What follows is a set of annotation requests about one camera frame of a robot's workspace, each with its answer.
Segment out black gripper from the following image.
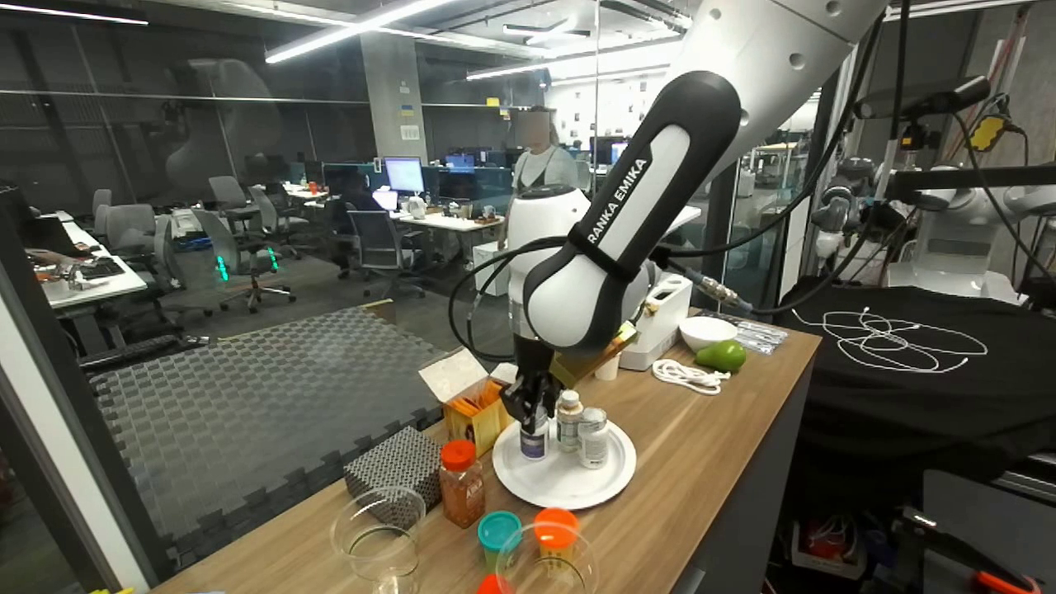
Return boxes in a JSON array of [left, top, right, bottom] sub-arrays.
[[508, 336, 562, 445]]

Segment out white pill bottle blue label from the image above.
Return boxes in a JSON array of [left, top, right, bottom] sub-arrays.
[[518, 422, 552, 460], [576, 407, 614, 468]]

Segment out white pill bottle tan label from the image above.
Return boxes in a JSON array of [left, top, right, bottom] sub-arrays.
[[556, 386, 586, 454]]

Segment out white round plate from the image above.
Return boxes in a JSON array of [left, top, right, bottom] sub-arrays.
[[488, 414, 641, 514]]

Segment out open orange cardboard box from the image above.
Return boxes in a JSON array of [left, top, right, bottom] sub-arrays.
[[420, 345, 520, 454]]

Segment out orange lid spice jar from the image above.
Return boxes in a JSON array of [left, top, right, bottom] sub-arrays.
[[436, 440, 488, 530]]

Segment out orange lid play dough tub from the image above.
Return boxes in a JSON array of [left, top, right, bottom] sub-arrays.
[[530, 509, 580, 564]]

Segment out teal lid play dough tub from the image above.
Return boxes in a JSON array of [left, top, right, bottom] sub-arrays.
[[471, 509, 524, 574]]

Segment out white hydroponic planter with lamp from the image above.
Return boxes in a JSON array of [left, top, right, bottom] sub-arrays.
[[614, 267, 701, 371]]

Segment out white bowl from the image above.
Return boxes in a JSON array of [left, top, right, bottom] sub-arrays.
[[675, 312, 744, 356]]

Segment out green avocado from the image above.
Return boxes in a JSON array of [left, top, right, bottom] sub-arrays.
[[691, 336, 752, 376]]

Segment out white office desk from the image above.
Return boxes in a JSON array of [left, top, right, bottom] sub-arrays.
[[391, 203, 508, 236]]

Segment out dark office chair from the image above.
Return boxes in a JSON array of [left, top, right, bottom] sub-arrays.
[[343, 200, 426, 299]]

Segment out silver foil packets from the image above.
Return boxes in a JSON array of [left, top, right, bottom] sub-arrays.
[[733, 312, 791, 356]]

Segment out grey foam floor mat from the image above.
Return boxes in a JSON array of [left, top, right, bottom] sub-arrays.
[[87, 304, 455, 542]]

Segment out standing person light top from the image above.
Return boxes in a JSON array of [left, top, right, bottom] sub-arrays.
[[508, 105, 586, 194]]

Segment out lit computer monitor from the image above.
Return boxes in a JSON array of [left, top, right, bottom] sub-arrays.
[[378, 154, 430, 196]]

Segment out red box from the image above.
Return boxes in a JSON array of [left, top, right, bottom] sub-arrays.
[[796, 514, 872, 574]]

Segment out office chair teal base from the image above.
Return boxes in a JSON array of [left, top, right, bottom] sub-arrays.
[[196, 200, 299, 316]]

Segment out black table cloth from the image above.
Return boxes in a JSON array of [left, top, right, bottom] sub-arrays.
[[777, 277, 1056, 498]]

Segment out ceiling light strip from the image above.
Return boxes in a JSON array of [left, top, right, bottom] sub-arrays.
[[260, 0, 455, 67]]

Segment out grey office chair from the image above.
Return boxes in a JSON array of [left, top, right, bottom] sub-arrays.
[[91, 196, 185, 292]]

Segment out white machine housing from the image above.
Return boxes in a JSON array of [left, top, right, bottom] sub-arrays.
[[911, 189, 1036, 308]]

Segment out cluttered white desk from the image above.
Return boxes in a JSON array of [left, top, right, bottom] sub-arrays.
[[19, 207, 152, 316]]

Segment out black mounting bar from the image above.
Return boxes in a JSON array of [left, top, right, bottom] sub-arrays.
[[888, 160, 1056, 190]]

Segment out yellow clamp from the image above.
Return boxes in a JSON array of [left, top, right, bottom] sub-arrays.
[[968, 108, 1014, 154]]

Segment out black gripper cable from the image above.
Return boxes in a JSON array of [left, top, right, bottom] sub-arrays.
[[441, 234, 556, 371]]

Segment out coiled white cable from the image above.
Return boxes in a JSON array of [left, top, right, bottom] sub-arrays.
[[651, 356, 733, 398]]

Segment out braided cable connector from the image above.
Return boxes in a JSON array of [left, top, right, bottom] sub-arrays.
[[686, 267, 761, 324]]

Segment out black window post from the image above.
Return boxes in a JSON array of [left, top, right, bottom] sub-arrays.
[[707, 157, 765, 312]]

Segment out long white cable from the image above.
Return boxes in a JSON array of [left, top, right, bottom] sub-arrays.
[[788, 304, 993, 380]]

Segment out orange handled tool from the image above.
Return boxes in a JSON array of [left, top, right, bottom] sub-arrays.
[[968, 564, 1043, 594]]

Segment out black mounted camera device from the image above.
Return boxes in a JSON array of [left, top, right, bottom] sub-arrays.
[[856, 72, 996, 125]]

